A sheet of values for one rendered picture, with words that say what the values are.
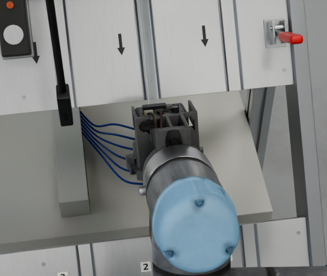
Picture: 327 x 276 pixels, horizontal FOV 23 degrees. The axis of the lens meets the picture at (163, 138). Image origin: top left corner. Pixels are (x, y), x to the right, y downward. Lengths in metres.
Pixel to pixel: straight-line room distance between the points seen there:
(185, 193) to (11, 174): 0.77
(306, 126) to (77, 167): 0.46
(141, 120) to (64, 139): 0.54
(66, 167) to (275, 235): 0.44
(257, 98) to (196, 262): 0.76
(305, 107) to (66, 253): 0.37
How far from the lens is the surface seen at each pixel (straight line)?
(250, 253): 1.09
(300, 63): 1.07
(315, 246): 1.10
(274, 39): 1.04
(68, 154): 1.39
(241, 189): 1.40
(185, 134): 0.83
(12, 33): 0.99
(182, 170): 0.75
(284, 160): 2.24
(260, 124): 1.51
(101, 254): 1.07
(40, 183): 1.42
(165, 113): 0.90
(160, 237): 0.70
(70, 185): 1.35
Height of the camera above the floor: 1.75
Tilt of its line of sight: 51 degrees down
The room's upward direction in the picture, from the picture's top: straight up
